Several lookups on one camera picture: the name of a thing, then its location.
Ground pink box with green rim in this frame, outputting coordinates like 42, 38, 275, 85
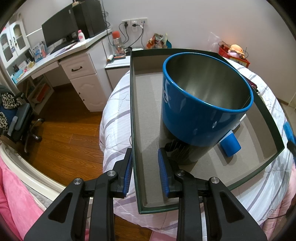
130, 49, 285, 214

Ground blue capped clear tube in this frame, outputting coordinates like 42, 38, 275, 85
219, 114, 246, 157

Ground blue black cup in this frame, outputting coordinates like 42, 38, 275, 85
159, 52, 254, 165

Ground white striped quilt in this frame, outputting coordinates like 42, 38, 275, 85
99, 63, 295, 240

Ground pink blanket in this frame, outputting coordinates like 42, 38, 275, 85
1, 160, 43, 240

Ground orange plush toy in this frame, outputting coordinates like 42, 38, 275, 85
228, 44, 245, 59

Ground red storage box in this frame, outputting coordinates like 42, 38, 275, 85
218, 42, 250, 68

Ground office chair with leopard cloth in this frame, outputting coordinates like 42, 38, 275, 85
1, 85, 45, 154

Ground white bedside cabinet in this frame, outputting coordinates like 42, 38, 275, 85
105, 48, 142, 89

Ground white computer desk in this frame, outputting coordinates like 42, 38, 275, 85
14, 29, 112, 112

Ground colourful snack bags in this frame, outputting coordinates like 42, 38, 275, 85
145, 33, 172, 49

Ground red lidded water bottle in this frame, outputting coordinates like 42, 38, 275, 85
112, 31, 125, 56

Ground pink white bottle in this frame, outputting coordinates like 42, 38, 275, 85
78, 30, 85, 42

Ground white glass door cabinet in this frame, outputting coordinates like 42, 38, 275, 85
1, 20, 30, 68

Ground black computer monitor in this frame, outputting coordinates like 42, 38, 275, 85
42, 4, 78, 47

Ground black computer tower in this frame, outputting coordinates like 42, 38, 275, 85
72, 1, 106, 39

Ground white wall socket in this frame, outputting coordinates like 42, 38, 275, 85
121, 18, 148, 27

